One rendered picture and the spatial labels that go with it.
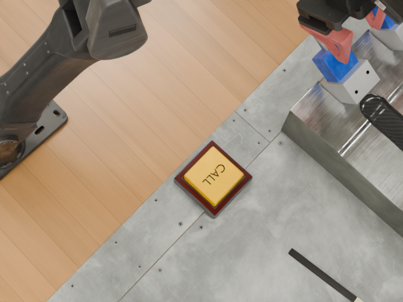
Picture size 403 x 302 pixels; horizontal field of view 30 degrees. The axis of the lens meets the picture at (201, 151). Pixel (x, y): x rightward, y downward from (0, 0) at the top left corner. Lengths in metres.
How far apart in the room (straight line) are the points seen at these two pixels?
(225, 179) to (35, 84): 0.31
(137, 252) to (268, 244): 0.18
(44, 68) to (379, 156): 0.46
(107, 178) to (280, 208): 0.25
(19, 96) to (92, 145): 0.22
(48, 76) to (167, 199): 0.30
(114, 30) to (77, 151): 0.37
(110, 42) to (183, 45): 0.38
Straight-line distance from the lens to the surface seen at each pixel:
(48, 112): 1.11
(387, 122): 1.06
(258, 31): 1.17
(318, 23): 0.88
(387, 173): 1.04
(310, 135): 1.04
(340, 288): 1.07
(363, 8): 0.87
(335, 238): 1.09
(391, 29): 1.06
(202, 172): 1.04
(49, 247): 1.08
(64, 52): 0.83
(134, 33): 0.78
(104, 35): 0.76
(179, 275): 1.05
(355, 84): 1.01
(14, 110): 0.93
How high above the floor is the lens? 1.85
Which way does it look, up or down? 74 degrees down
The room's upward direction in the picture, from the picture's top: 8 degrees clockwise
